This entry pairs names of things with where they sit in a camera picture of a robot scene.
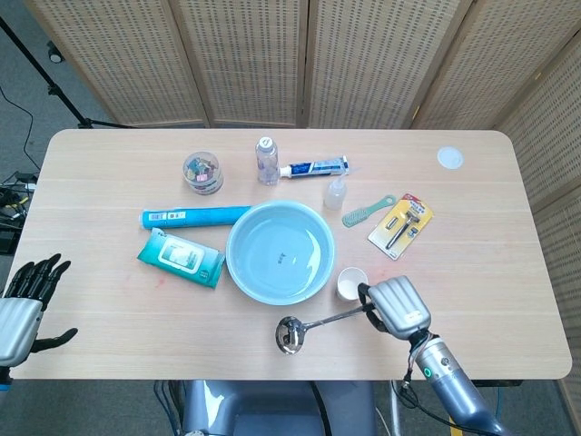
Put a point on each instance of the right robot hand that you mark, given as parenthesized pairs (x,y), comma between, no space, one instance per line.
(397,306)

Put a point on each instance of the black tripod stand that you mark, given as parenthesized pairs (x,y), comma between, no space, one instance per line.
(41,72)

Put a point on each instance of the blue cylindrical tube package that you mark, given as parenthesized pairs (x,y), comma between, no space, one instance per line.
(193,216)

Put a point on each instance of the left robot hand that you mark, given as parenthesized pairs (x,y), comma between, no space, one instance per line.
(18,313)

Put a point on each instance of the toothpaste tube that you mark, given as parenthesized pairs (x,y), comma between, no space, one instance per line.
(313,167)

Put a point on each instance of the clear plastic bottle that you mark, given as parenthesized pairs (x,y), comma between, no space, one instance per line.
(267,161)

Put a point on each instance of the razor in yellow blister pack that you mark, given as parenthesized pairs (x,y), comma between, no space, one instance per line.
(401,225)

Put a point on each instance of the white round table cap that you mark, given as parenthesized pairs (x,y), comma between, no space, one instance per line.
(450,157)

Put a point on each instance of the green wet wipes pack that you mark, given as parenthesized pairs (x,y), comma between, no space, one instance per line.
(180,259)

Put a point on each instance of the clear jar of binder clips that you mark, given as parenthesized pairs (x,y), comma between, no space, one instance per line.
(203,172)

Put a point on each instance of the white paper cup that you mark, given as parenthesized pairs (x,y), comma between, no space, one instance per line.
(349,282)

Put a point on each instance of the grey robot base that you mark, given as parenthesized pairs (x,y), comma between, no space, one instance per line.
(277,406)

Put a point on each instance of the light blue basin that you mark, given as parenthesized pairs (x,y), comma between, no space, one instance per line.
(280,252)

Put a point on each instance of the wooden folding screen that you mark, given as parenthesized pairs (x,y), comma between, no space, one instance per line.
(318,59)

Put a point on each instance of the small white squeeze bottle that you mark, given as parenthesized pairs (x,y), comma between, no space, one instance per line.
(334,194)

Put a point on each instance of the green comb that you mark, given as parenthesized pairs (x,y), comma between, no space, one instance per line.
(365,211)

